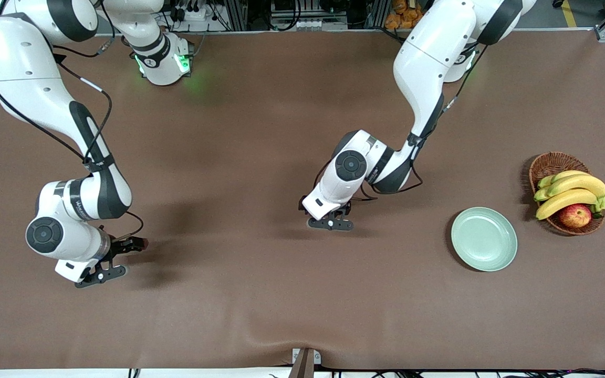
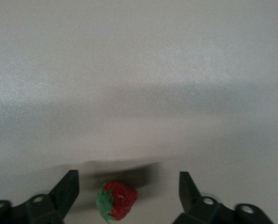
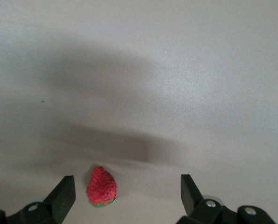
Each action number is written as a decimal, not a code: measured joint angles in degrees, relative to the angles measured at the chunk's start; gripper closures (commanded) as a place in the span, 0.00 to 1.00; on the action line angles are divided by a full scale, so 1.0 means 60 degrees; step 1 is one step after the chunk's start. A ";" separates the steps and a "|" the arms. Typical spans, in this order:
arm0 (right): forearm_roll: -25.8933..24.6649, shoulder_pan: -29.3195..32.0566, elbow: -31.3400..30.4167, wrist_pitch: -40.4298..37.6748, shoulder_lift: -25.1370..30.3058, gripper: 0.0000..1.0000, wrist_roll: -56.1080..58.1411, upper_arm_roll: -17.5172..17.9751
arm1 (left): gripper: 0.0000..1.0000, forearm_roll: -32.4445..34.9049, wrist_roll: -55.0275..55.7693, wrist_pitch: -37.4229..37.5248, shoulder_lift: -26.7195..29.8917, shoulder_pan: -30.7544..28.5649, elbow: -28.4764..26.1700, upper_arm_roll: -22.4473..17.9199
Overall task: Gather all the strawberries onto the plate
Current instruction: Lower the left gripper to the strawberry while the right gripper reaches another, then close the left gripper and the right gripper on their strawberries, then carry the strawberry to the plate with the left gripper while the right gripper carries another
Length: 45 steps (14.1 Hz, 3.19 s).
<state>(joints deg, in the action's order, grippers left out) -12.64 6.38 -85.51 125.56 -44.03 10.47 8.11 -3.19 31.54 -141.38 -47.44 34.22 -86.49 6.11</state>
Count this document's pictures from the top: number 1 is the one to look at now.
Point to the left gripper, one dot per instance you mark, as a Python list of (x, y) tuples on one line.
[(301, 203)]

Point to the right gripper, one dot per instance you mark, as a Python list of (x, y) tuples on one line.
[(119, 245)]

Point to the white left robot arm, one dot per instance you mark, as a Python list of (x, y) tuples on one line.
[(428, 52)]

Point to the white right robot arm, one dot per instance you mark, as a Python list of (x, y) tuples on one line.
[(24, 68)]

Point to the pale green round plate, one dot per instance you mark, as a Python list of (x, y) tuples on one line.
[(483, 239)]

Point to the brown table cloth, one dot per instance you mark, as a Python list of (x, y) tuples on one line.
[(260, 294)]

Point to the orange bread roll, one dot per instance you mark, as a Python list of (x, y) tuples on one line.
[(391, 21), (416, 19), (400, 5)]

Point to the white power strip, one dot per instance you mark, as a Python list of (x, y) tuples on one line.
[(202, 14)]

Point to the yellow banana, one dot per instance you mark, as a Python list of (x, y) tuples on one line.
[(565, 201), (540, 195), (565, 174), (581, 182)]

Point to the brown wicker basket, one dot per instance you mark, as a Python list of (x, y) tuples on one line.
[(549, 164)]

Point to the red yellow apple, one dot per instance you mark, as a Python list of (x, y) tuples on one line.
[(575, 216)]

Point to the metal table edge bracket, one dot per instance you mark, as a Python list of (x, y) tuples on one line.
[(305, 362)]

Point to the aluminium frame post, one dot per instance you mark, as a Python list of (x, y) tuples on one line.
[(377, 13), (234, 13)]

